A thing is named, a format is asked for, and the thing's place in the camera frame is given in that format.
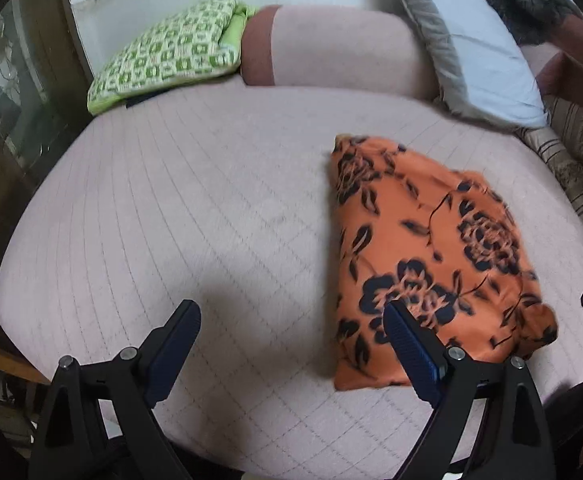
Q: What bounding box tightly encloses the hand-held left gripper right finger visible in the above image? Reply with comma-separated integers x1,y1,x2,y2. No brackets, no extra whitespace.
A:
382,300,557,480

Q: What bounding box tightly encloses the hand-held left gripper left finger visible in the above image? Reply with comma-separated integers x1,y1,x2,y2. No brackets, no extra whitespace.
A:
27,299,203,480

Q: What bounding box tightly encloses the orange floral shirt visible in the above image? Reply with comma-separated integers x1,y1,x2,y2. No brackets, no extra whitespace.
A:
329,134,558,392

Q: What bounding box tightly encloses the small striped cushion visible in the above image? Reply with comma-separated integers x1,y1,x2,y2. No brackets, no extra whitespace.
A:
515,126,583,216

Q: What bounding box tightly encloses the grey-blue pillow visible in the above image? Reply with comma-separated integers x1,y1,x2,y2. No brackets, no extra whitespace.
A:
376,0,549,131

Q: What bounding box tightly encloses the green checkered pillow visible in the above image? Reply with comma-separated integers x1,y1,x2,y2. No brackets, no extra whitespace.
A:
87,0,259,115

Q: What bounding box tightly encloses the dark furry cushion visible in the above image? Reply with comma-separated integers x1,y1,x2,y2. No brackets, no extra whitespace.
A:
482,0,579,46

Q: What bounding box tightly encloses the wooden door with glass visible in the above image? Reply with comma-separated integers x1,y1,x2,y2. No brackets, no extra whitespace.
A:
0,0,94,201

